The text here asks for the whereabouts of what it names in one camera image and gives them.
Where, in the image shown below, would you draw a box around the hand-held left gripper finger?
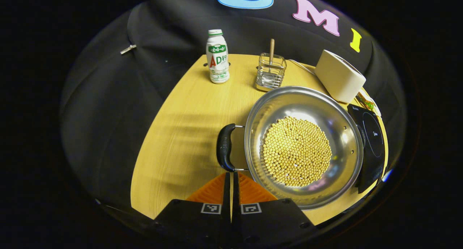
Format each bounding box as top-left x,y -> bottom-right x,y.
231,171 -> 317,244
154,172 -> 232,244

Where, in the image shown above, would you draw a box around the sandwich with lettuce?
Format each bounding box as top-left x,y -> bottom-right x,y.
356,92 -> 381,116

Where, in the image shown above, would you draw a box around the black induction cooktop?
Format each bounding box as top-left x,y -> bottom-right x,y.
347,104 -> 387,194

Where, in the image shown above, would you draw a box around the steel pot with black handles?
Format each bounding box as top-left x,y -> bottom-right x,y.
216,85 -> 364,210

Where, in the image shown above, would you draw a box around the large layer of soybeans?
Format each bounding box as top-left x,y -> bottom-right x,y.
262,116 -> 332,187

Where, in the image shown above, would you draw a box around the white power cable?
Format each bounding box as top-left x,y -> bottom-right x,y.
288,59 -> 316,76

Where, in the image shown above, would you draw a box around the white drink bottle green label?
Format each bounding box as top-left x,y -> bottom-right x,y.
206,29 -> 230,84

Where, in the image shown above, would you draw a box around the cream toaster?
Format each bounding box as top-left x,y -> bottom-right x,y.
314,49 -> 366,104

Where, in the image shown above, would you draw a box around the black backdrop cloth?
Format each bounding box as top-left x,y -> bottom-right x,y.
61,0 -> 405,213

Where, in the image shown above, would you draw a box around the wire mesh utensil holder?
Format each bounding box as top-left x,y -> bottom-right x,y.
256,53 -> 287,92

